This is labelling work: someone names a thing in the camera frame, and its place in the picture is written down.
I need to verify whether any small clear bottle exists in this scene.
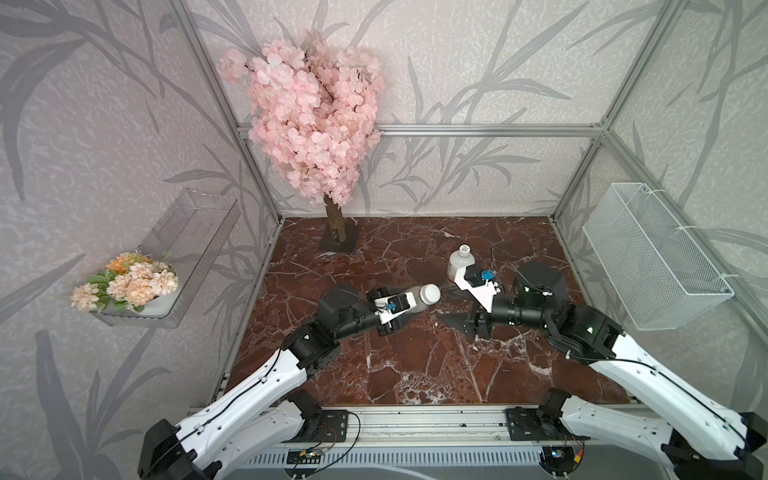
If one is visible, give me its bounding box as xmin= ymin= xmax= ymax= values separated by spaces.
xmin=392 ymin=285 xmax=431 ymax=315

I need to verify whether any white labelled plastic bottle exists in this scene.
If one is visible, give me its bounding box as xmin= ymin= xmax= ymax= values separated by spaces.
xmin=447 ymin=244 xmax=475 ymax=286

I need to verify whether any grey bottle cap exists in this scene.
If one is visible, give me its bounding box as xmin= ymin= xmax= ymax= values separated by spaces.
xmin=419 ymin=284 xmax=441 ymax=305

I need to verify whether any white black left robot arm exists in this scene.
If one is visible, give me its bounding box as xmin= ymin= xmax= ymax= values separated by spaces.
xmin=138 ymin=285 xmax=428 ymax=479

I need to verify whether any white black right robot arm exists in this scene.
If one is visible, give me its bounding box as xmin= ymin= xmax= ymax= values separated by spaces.
xmin=440 ymin=262 xmax=767 ymax=479

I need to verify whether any pink blossom artificial tree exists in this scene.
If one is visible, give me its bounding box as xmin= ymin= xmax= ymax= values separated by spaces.
xmin=217 ymin=31 xmax=385 ymax=244

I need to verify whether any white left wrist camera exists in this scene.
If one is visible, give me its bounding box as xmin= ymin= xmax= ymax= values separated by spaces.
xmin=374 ymin=294 xmax=402 ymax=325

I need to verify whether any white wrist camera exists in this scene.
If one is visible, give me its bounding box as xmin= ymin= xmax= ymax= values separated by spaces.
xmin=453 ymin=265 xmax=502 ymax=313
xmin=374 ymin=294 xmax=402 ymax=325

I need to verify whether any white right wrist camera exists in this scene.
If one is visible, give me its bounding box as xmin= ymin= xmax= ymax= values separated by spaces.
xmin=453 ymin=265 xmax=502 ymax=313

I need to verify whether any dark metal tree base plate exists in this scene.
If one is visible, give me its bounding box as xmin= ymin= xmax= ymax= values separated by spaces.
xmin=317 ymin=221 xmax=361 ymax=254

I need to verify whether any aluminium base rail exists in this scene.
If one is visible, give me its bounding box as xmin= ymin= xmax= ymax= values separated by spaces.
xmin=263 ymin=403 xmax=679 ymax=448

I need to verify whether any small electronics board with wires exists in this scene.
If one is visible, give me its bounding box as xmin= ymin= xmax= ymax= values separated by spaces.
xmin=285 ymin=448 xmax=324 ymax=466

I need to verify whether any white wire mesh basket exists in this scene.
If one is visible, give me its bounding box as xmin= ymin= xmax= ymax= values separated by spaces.
xmin=583 ymin=182 xmax=734 ymax=331

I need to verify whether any clear acrylic wall shelf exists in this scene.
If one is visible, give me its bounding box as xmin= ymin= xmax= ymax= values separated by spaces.
xmin=94 ymin=188 xmax=241 ymax=329

